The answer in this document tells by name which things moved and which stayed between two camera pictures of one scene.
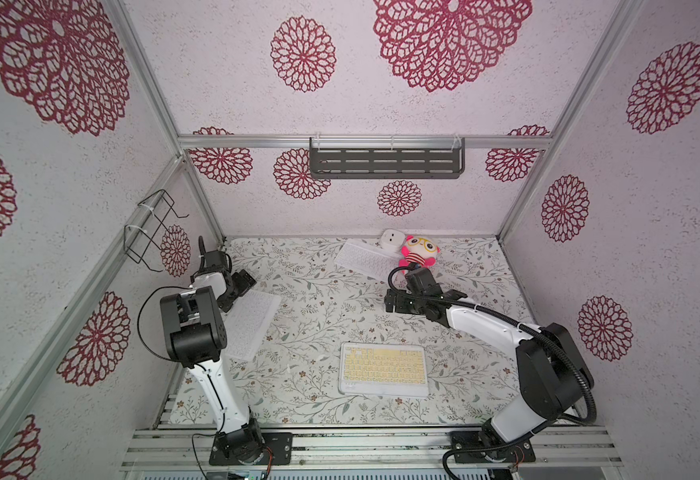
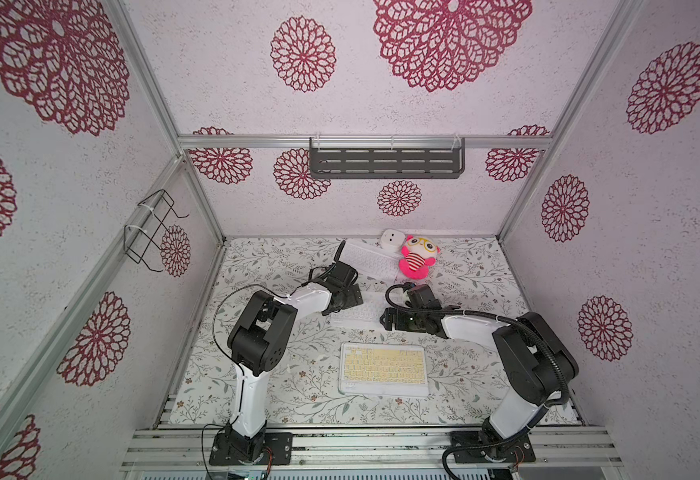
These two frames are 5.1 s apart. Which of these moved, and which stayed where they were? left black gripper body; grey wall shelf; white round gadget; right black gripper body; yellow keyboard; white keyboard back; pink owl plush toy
Moved: right black gripper body; left black gripper body
Stayed: white keyboard back; pink owl plush toy; yellow keyboard; white round gadget; grey wall shelf
